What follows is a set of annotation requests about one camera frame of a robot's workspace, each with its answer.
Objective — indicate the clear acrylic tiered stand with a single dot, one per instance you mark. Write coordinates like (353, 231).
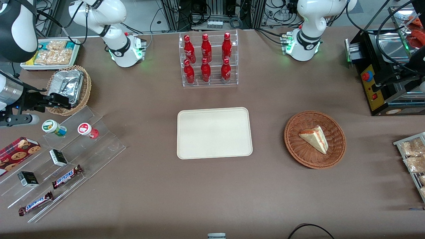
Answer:
(99, 149)

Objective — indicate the large clear cracker bag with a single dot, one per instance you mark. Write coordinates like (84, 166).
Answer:
(54, 57)

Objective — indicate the red gum bottle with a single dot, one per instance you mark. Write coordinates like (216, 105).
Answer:
(87, 130)

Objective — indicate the white power strip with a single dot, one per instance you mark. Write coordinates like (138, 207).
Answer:
(214, 24)

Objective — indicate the clear bag of crackers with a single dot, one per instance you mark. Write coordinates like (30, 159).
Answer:
(415, 163)
(411, 147)

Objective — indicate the red cola bottle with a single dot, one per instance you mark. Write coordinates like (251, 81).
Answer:
(225, 70)
(206, 48)
(189, 49)
(205, 71)
(189, 73)
(226, 46)

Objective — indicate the grey device edge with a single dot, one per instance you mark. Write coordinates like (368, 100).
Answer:
(216, 236)

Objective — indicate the cream plastic tray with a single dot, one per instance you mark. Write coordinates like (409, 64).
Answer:
(214, 132)

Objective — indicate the black heating machine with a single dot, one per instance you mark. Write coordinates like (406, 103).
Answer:
(382, 83)

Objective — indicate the silver foil container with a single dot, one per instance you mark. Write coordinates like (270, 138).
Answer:
(68, 83)

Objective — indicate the brown snickers bar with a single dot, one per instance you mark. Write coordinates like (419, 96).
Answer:
(67, 176)
(36, 203)

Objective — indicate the red cookie box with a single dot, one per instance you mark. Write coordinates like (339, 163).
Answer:
(16, 154)

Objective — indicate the clear acrylic bottle rack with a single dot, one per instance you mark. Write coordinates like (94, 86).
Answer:
(215, 83)

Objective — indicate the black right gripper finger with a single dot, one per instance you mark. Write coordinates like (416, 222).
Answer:
(58, 97)
(59, 104)

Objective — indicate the small black box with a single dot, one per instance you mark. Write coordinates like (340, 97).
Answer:
(58, 157)
(27, 179)

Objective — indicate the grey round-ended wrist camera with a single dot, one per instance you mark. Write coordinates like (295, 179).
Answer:
(28, 119)

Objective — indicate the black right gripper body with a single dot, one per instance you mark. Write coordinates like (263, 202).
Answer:
(31, 99)

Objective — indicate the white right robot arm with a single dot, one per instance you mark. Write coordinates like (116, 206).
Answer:
(123, 49)

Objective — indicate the brown wicker basket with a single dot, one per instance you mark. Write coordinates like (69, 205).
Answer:
(298, 149)

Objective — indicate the small clear cracker bag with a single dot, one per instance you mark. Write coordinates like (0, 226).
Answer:
(57, 44)

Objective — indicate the tan wicker basket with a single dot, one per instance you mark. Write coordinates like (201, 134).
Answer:
(87, 89)

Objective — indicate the white snack tray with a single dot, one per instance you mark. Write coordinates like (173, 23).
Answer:
(49, 67)

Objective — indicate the wrapped triangle sandwich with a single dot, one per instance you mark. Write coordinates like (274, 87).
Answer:
(315, 139)

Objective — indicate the teal snack packet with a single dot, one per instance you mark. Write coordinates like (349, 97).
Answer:
(70, 44)
(42, 46)

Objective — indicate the yellow snack bar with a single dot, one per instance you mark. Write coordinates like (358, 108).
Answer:
(32, 62)

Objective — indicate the aluminium frame post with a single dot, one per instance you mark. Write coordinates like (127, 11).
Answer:
(49, 15)

